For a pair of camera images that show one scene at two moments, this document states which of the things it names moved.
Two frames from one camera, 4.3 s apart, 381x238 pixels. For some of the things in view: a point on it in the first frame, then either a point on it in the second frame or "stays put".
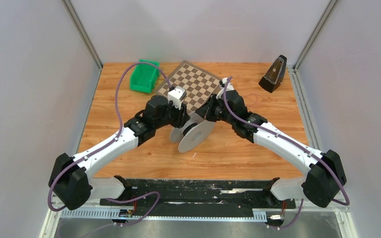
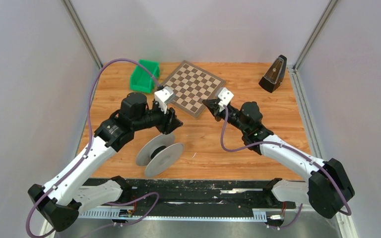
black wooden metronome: (274, 75) stays put
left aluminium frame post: (77, 20) stays put
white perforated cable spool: (193, 134) to (158, 153)
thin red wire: (256, 100) to (198, 96)
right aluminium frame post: (329, 9) stays put
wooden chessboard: (199, 84) stays put
